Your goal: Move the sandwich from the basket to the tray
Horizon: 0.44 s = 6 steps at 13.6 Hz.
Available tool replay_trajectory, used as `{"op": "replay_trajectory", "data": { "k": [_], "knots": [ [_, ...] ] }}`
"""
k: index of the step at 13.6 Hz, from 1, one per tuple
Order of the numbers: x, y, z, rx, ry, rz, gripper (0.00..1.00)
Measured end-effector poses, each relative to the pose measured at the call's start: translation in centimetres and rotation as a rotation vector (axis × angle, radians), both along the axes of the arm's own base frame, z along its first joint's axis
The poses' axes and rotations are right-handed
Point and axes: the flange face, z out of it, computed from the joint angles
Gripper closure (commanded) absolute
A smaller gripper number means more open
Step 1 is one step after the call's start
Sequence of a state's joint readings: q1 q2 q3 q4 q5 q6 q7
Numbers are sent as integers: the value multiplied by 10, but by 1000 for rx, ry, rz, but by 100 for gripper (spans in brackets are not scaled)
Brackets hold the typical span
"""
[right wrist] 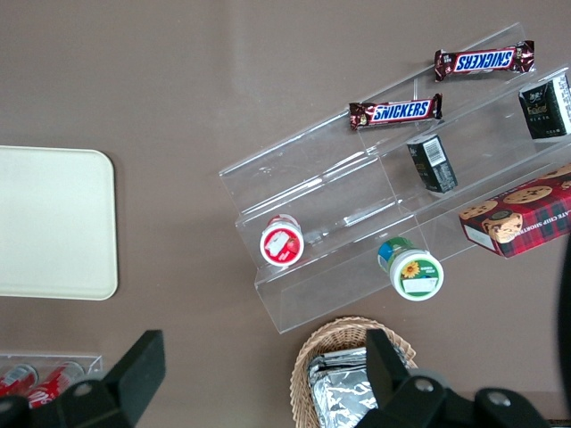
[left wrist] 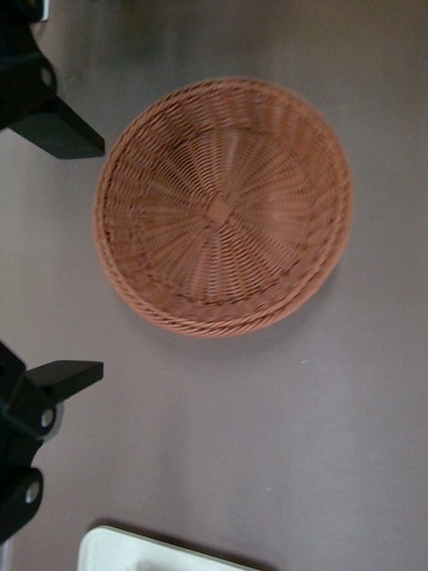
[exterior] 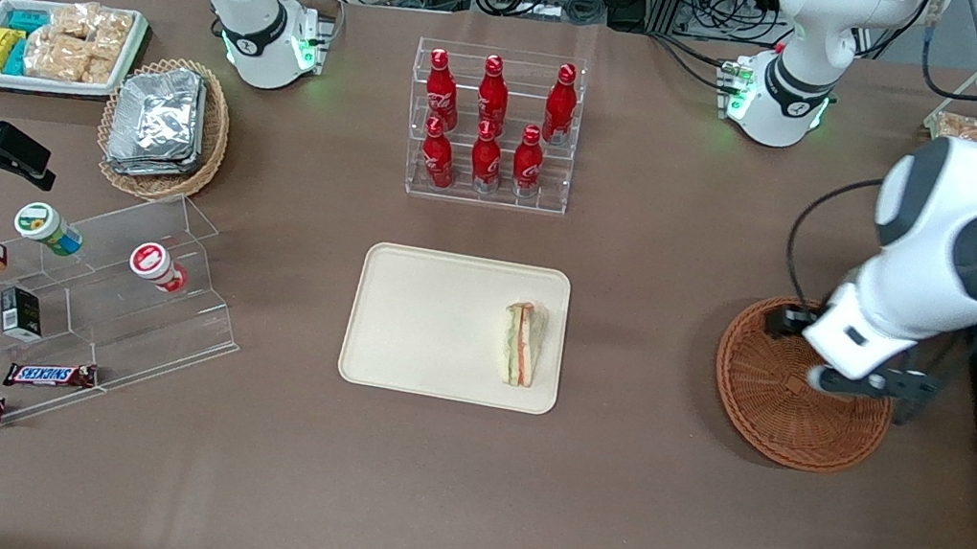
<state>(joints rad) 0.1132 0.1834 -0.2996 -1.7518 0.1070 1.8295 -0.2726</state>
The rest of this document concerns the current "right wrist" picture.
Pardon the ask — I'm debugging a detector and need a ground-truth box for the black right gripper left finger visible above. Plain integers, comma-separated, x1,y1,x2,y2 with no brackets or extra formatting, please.
29,329,167,428

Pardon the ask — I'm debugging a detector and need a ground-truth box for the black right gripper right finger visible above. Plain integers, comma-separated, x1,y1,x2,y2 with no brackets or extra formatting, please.
360,328,448,428

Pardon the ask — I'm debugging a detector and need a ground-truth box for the oval tan wicker basket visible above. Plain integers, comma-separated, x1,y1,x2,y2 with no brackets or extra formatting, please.
289,316,418,428

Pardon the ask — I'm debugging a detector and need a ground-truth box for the beige plastic tray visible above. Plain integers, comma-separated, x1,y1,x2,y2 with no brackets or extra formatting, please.
0,145,120,301

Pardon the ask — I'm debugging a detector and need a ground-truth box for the clear acrylic bottle rack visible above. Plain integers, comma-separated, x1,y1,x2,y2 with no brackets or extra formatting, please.
0,353,104,402

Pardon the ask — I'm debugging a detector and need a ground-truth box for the silver foil packet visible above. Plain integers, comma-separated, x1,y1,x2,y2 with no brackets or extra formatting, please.
306,347,412,381
311,368,381,428

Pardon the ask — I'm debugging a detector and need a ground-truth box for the red cola bottle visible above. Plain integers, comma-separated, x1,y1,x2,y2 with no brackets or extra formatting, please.
27,360,86,409
0,364,39,399

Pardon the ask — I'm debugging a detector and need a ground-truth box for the green lid yogurt cup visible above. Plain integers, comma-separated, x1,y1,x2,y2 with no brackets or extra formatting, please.
377,236,445,302

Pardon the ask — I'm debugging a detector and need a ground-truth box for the red lid yogurt cup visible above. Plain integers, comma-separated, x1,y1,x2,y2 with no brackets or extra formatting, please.
259,212,306,268

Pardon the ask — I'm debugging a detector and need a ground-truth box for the clear acrylic stepped stand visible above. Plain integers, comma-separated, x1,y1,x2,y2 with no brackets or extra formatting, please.
218,21,571,335

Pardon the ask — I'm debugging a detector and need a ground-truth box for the red tartan cookie box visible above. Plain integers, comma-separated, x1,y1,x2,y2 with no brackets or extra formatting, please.
459,162,571,259

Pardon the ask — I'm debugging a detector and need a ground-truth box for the small black carton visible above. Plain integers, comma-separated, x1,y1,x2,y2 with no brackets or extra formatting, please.
406,134,459,194
517,72,571,141

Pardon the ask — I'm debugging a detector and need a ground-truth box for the Snickers chocolate bar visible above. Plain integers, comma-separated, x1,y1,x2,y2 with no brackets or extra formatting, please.
434,39,536,83
348,93,444,133

